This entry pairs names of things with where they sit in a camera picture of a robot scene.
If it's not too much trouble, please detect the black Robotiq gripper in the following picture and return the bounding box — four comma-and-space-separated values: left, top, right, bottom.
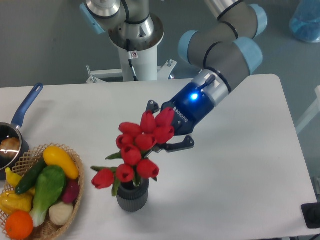
145, 82, 215, 153

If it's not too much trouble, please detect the red tulip bouquet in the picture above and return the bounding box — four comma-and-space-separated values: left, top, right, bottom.
91, 107, 175, 197

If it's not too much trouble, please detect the dark grey ribbed vase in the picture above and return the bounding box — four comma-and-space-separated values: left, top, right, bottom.
116, 178, 150, 212

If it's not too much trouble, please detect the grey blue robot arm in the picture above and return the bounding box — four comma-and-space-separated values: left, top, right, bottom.
79, 0, 268, 152

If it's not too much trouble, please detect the purple radish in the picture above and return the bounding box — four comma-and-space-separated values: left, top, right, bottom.
61, 180, 80, 204

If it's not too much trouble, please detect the yellow squash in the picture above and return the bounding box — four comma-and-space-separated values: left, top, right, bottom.
43, 145, 80, 180

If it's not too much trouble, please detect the green bok choy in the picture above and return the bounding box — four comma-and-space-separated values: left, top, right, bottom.
30, 165, 67, 228

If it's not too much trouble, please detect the white garlic bulb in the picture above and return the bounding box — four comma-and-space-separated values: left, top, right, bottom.
49, 201, 73, 226

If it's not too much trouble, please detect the green cucumber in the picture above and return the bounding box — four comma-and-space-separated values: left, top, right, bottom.
15, 158, 47, 195

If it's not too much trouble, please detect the bread roll in pan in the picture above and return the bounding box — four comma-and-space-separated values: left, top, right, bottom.
0, 137, 20, 159

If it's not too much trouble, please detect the black device at edge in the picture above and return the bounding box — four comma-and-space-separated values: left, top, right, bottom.
301, 202, 320, 229

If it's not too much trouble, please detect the yellow banana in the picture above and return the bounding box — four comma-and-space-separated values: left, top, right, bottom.
4, 167, 36, 197

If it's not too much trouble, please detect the blue transparent bag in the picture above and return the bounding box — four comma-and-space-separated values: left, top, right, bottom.
289, 0, 320, 44

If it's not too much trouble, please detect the yellow bell pepper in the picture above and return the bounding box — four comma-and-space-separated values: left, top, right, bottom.
0, 190, 33, 215

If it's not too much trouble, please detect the orange fruit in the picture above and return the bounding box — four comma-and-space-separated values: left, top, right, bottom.
5, 210, 34, 240

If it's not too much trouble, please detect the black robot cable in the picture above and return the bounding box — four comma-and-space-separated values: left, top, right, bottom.
126, 38, 139, 82

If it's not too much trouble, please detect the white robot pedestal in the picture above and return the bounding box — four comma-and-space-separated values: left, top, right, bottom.
86, 13, 177, 83

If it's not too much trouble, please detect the white frame at right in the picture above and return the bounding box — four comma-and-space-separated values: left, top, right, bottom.
295, 85, 320, 135

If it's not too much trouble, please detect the blue handled saucepan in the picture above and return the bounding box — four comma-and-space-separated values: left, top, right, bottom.
0, 83, 44, 181

